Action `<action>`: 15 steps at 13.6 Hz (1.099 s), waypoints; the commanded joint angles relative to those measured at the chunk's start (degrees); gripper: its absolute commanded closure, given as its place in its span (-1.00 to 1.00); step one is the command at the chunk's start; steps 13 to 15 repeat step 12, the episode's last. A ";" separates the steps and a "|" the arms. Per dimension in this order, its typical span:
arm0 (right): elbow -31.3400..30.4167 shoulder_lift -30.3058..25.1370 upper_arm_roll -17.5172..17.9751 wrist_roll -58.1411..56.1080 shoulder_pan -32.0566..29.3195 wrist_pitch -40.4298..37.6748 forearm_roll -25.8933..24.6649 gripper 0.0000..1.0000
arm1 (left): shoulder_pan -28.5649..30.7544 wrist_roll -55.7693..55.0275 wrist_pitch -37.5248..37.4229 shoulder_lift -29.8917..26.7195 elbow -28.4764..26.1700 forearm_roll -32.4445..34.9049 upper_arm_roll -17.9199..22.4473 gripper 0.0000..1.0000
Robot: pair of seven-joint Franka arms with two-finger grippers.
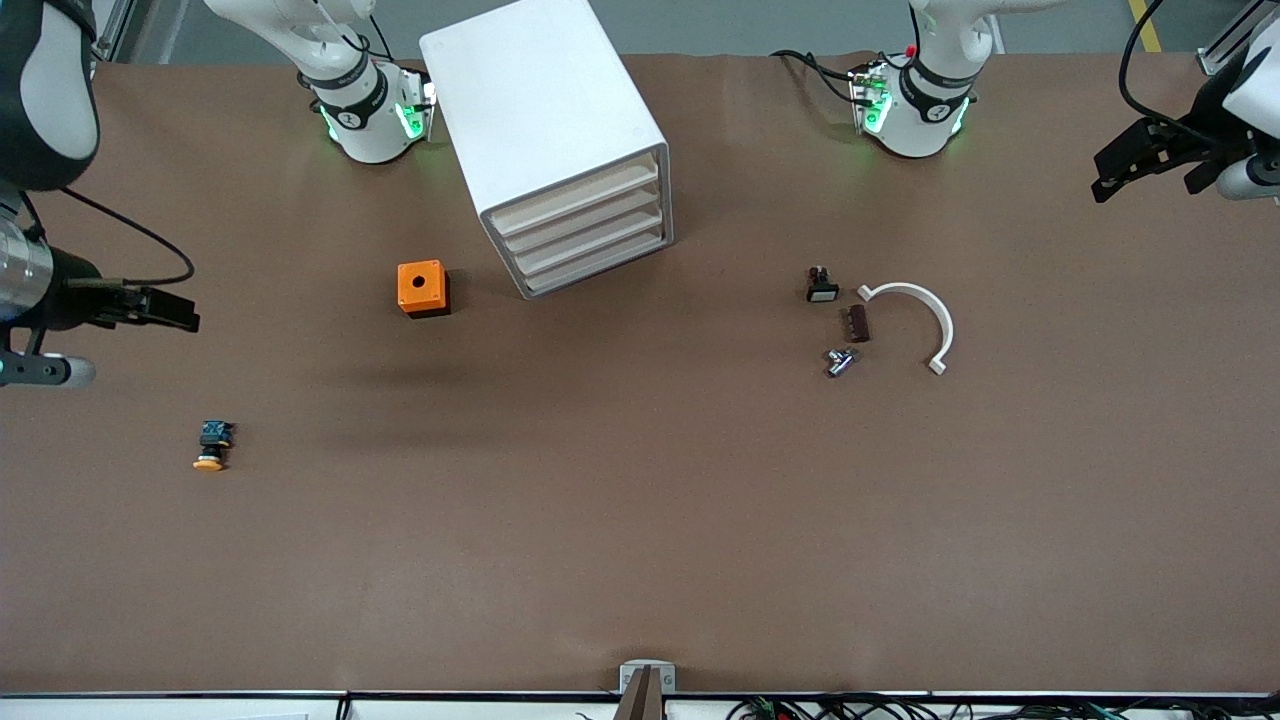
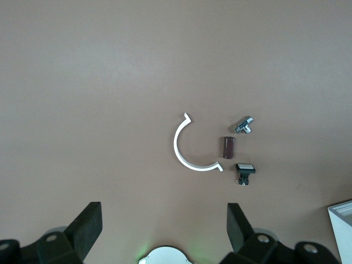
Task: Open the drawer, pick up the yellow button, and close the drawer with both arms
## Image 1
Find orange mushroom push button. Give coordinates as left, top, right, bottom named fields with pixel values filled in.
left=192, top=420, right=237, bottom=472

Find white drawer cabinet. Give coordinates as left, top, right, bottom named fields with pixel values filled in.
left=419, top=0, right=673, bottom=301

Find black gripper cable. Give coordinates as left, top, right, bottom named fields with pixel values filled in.
left=20, top=185, right=196, bottom=291
left=1118, top=0, right=1201, bottom=136

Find orange box with hole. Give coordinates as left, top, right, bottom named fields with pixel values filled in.
left=397, top=260, right=451, bottom=319

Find white plastic drawer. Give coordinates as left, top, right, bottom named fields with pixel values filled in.
left=497, top=183, right=663, bottom=256
left=483, top=150, right=663, bottom=236
left=507, top=208, right=665, bottom=276
left=515, top=232, right=669, bottom=298

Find grey metal bracket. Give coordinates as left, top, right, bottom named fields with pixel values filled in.
left=620, top=660, right=676, bottom=720

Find brown upright bar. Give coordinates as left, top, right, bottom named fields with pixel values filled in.
left=625, top=668, right=663, bottom=720

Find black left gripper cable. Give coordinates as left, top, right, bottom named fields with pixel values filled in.
left=1118, top=0, right=1201, bottom=136

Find white table edge rail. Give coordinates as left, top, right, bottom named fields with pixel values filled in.
left=0, top=690, right=1280, bottom=720

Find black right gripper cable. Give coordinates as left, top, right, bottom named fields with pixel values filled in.
left=20, top=185, right=196, bottom=291

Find black arm base cable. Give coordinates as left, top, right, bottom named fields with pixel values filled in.
left=770, top=49, right=863, bottom=106

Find white half-ring pipe clamp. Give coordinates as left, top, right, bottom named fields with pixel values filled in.
left=857, top=282, right=956, bottom=376

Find aluminium frame post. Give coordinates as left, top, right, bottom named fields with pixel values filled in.
left=1198, top=0, right=1266, bottom=77
left=90, top=0, right=136, bottom=67

